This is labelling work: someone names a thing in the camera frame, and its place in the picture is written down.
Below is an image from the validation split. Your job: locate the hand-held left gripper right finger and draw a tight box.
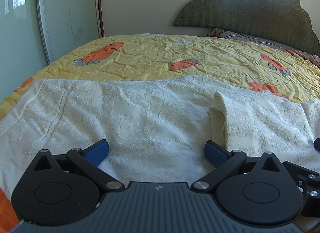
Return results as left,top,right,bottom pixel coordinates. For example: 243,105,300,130
191,141,282,193

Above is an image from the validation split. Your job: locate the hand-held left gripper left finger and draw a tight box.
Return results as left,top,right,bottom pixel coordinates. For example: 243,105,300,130
33,139,125,194

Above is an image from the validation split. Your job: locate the white embossed blanket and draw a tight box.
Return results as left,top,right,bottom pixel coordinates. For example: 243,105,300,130
0,74,320,193

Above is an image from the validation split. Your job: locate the pink cloth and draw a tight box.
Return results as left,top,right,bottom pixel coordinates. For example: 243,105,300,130
294,49,320,68

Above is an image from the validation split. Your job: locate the yellow carrot print blanket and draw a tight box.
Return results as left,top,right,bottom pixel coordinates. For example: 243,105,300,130
0,33,320,226

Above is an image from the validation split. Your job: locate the grey printed pillow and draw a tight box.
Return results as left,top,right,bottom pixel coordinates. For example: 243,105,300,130
206,27,288,46

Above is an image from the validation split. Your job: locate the green glass wardrobe door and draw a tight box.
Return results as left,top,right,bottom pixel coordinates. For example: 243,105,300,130
0,0,49,103

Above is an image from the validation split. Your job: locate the white framed wardrobe door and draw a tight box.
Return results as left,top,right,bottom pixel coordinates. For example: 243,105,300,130
36,0,103,64

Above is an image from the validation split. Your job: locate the green padded headboard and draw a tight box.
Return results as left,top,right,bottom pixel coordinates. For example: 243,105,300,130
173,0,320,56

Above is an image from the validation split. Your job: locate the brown wooden trim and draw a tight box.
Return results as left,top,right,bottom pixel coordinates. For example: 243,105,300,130
96,0,105,38

